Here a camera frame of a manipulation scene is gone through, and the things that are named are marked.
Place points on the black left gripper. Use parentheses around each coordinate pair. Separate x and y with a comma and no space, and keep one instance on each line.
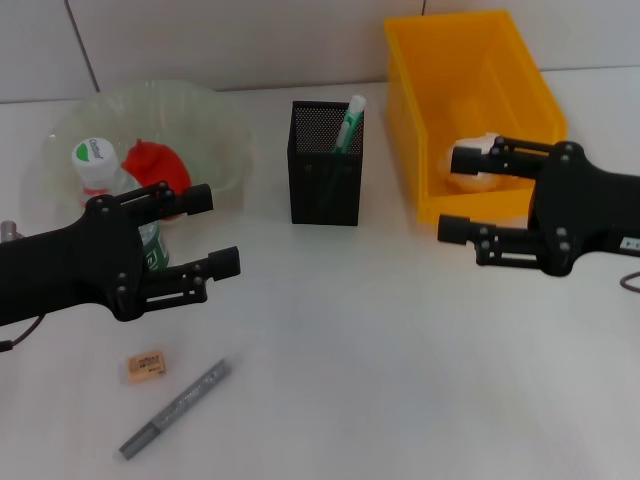
(70,265)

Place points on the small beige eraser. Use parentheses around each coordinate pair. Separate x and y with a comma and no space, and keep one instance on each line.
(145,368)

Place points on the black mesh pen holder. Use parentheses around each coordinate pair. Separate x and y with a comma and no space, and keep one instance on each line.
(325,195)

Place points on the green glass fruit plate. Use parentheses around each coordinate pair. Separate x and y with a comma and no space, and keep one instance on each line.
(215,130)

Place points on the green utility knife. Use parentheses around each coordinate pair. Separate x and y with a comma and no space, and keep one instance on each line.
(350,122)

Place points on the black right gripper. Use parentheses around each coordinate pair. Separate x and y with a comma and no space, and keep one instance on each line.
(580,210)

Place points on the clear plastic water bottle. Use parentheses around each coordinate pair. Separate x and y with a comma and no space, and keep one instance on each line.
(97,165)

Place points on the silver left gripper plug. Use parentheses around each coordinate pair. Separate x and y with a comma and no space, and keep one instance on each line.
(9,231)

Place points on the white paper ball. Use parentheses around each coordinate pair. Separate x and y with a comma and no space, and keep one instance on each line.
(475,182)

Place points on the yellow plastic bin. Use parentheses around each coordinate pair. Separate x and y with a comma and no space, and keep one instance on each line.
(450,75)

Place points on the grey marker pen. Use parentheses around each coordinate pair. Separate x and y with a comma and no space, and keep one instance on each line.
(180,405)

